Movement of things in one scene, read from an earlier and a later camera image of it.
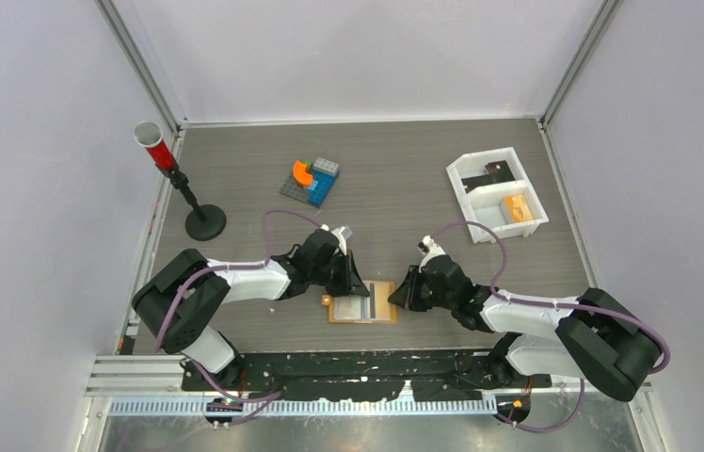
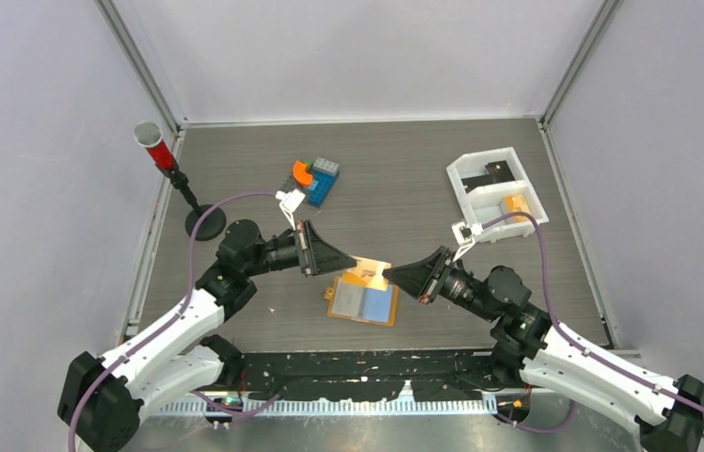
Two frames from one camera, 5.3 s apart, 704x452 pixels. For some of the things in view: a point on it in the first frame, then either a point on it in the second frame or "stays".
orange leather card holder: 374,308 stays
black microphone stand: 205,221 stays
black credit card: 500,171 stays
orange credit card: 382,302 -> 367,273
